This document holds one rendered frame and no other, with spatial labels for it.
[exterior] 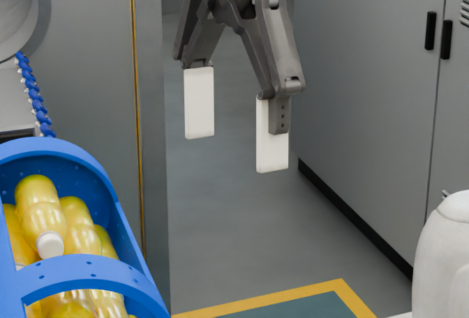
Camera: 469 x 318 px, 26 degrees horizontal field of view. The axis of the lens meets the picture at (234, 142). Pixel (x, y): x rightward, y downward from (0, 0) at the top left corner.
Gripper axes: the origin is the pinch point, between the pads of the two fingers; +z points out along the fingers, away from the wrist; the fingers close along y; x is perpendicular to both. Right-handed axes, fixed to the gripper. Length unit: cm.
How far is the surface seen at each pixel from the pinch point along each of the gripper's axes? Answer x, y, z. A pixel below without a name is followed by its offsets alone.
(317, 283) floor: -144, 192, 116
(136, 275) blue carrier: -6.4, 37.7, 28.4
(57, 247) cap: -2, 57, 30
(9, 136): -15, 118, 28
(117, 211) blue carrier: -18, 71, 31
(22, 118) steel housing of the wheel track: -32, 161, 35
